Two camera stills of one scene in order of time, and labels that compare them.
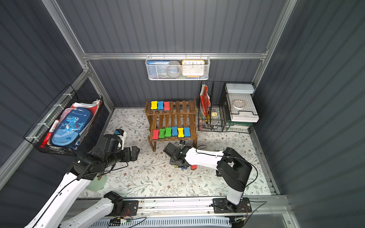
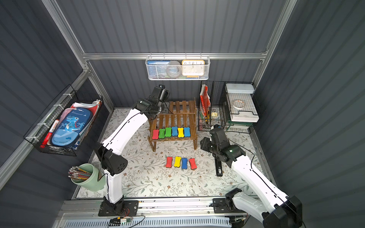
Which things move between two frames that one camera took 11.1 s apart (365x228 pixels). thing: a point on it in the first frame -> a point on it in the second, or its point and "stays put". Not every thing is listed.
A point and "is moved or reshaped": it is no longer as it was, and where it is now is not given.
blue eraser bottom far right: x=187 y=131 stays put
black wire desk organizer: x=227 y=106 stays put
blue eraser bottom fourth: x=174 y=131 stays put
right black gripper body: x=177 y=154 -> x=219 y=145
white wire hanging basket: x=177 y=67 stays put
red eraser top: x=167 y=106 is moved or reshaped
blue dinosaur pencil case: x=68 y=130 stays put
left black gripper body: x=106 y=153 -> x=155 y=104
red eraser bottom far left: x=155 y=134 stays put
